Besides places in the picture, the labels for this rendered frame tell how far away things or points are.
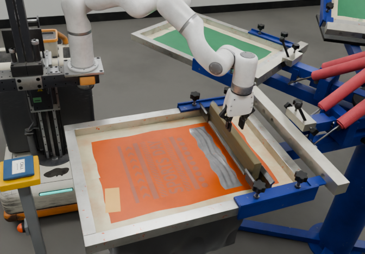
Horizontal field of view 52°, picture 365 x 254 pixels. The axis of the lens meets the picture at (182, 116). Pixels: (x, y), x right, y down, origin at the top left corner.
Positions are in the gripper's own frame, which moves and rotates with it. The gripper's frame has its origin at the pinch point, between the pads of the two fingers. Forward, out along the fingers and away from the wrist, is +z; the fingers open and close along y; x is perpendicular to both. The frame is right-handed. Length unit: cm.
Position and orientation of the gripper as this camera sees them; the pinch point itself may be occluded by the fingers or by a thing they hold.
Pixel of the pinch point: (234, 124)
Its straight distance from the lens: 141.5
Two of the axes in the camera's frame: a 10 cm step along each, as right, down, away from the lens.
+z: -0.6, 8.1, 5.8
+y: -9.4, 1.5, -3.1
